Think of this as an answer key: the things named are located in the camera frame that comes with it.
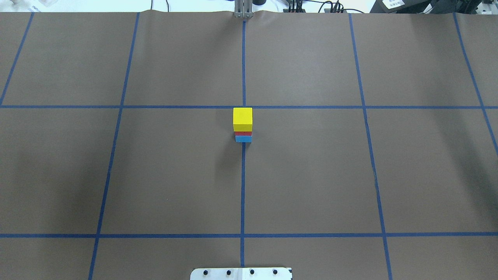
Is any red cube block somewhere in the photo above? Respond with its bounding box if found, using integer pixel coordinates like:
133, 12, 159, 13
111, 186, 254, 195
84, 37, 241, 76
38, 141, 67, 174
234, 131, 253, 137

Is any blue cube block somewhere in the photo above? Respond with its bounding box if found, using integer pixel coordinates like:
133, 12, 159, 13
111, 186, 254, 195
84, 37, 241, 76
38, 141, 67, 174
235, 135, 253, 143

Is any yellow cube block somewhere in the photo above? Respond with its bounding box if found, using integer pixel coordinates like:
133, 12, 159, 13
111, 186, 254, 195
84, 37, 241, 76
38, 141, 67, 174
232, 107, 253, 132

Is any black cardboard box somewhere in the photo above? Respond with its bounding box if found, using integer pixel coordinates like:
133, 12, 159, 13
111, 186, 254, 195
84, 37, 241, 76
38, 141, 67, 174
370, 0, 431, 14

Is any aluminium frame post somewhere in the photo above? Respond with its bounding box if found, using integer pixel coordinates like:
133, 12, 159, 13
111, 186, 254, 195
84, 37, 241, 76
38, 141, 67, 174
233, 0, 254, 19

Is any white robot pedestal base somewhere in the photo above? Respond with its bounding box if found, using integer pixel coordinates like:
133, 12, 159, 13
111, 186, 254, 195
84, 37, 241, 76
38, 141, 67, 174
190, 267, 293, 280

